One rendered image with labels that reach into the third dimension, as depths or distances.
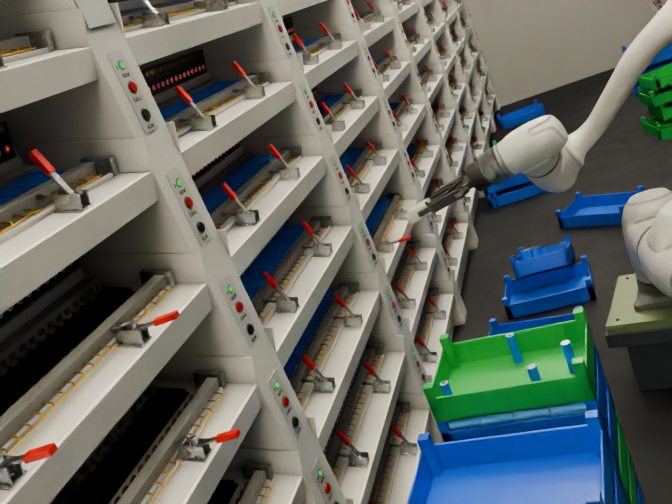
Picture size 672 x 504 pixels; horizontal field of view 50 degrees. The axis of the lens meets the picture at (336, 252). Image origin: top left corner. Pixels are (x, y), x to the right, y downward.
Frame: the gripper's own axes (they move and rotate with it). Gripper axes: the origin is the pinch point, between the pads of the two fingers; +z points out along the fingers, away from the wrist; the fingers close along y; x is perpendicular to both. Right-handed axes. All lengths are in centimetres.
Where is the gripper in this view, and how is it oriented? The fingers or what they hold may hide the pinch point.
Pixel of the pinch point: (419, 211)
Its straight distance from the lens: 190.1
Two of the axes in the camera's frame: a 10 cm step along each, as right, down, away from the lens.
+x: 5.8, 7.9, 1.9
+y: -2.5, 4.0, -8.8
